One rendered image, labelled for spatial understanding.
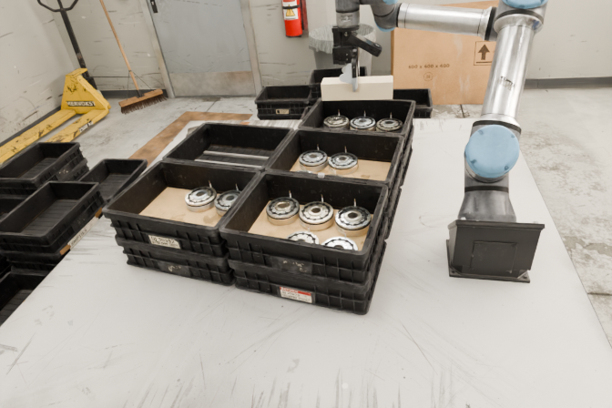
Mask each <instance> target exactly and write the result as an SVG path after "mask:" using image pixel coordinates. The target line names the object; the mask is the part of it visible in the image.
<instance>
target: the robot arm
mask: <svg viewBox="0 0 612 408"><path fill-rule="evenodd" d="M397 2H398V0H335V13H336V25H334V26H333V27H332V29H331V32H332V34H333V48H332V58H333V64H334V65H335V64H339V65H345V64H348V65H347V66H345V67H343V68H342V72H343V74H342V75H340V81H342V82H344V83H349V84H352V91H353V92H355V90H356V89H357V87H358V78H357V77H358V76H359V57H360V48H361V49H363V50H365V51H367V52H369V53H370V54H371V55H373V56H377V57H378V56H379V55H380V53H381V52H382V50H383V47H382V46H380V45H379V44H377V43H374V42H373V41H371V40H369V39H368V38H366V37H364V36H361V35H359V34H358V33H356V32H354V31H356V30H358V29H360V24H359V23H360V5H370V7H371V9H372V14H373V19H374V22H375V24H376V25H377V27H378V28H379V29H380V30H381V31H383V32H390V31H393V30H394V29H395V28H396V27H398V28H407V29H415V30H424V31H433V32H442V33H450V34H459V35H468V36H480V37H481V38H482V39H483V40H484V41H494V42H496V45H495V52H494V57H493V61H492V65H491V70H490V74H489V78H488V83H487V87H486V91H485V96H484V103H483V107H482V112H481V116H480V117H479V118H478V119H477V120H475V121H474V122H473V125H472V129H471V133H470V137H469V140H468V143H467V144H466V145H465V147H464V199H463V202H462V205H461V208H460V209H459V212H458V215H457V219H461V218H465V219H469V220H488V221H506V222H516V214H515V211H514V208H513V205H512V203H511V200H510V198H509V171H510V170H511V169H512V168H513V167H514V165H515V163H516V161H517V160H518V157H519V152H520V147H519V140H520V136H521V131H522V128H521V127H520V126H519V125H518V123H517V122H516V121H517V116H518V111H519V107H520V102H521V98H522V94H523V89H524V84H525V76H526V71H527V67H528V63H529V58H530V54H531V49H532V44H533V40H534V36H535V35H537V34H538V33H540V32H541V30H542V28H543V23H544V20H545V15H546V7H547V3H548V0H499V3H498V7H496V6H490V7H489V8H488V9H486V10H484V9H473V8H462V7H451V6H439V5H418V4H406V3H397ZM345 32H347V34H346V33H345Z"/></svg>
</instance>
